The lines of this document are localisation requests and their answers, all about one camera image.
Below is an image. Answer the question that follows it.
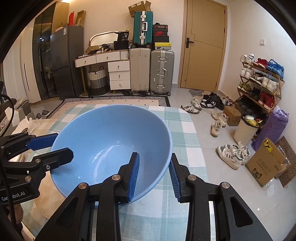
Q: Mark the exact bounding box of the blue bowl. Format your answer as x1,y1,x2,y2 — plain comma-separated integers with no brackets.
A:
51,104,173,201

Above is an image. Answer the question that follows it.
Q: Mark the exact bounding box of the beige plaid cloth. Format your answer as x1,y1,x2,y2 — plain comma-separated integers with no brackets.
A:
9,116,68,232

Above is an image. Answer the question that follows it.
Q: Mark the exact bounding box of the teal plaid tablecloth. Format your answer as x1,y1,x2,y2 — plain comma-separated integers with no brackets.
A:
22,104,208,240

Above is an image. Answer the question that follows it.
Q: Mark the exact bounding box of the white green sneaker pair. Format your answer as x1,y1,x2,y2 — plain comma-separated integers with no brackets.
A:
216,142,250,170

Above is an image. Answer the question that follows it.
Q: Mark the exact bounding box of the brown cardboard box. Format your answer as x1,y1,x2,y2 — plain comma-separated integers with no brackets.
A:
245,138,287,187

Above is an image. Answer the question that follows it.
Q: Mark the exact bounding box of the woven laundry basket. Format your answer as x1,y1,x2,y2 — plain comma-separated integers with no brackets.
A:
87,66,109,96

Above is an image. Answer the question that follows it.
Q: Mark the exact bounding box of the white trash bin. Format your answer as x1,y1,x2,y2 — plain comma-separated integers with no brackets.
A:
233,115,259,145

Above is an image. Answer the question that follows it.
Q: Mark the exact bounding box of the cream sneaker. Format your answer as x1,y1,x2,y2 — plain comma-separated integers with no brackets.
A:
211,120,222,137

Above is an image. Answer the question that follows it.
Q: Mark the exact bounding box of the small cardboard box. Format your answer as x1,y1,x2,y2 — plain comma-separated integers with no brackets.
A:
223,106,241,126

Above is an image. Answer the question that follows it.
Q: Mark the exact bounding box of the purple bag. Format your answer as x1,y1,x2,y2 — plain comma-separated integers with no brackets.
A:
251,106,289,151

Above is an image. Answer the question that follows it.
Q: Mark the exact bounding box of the black refrigerator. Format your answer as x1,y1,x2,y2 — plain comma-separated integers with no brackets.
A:
50,26,84,100

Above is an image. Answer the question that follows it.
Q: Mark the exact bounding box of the grey white sneaker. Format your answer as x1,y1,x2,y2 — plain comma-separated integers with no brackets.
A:
180,105,200,114

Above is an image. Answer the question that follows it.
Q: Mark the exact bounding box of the white drawer desk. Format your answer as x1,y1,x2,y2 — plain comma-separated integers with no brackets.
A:
74,50,131,91

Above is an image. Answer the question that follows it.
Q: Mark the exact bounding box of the shoe rack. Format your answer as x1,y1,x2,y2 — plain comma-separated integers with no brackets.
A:
237,53,285,114

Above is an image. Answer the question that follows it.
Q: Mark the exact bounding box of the silver aluminium suitcase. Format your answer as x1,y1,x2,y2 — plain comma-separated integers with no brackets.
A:
149,50,175,96

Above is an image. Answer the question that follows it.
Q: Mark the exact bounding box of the beige suitcase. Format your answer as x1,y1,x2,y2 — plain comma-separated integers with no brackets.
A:
129,48,151,92

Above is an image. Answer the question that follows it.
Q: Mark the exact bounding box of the teal suitcase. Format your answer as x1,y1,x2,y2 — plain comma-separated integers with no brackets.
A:
133,11,154,46

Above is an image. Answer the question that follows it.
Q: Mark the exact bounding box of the wooden door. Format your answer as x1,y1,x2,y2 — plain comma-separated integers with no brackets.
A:
178,1,228,92

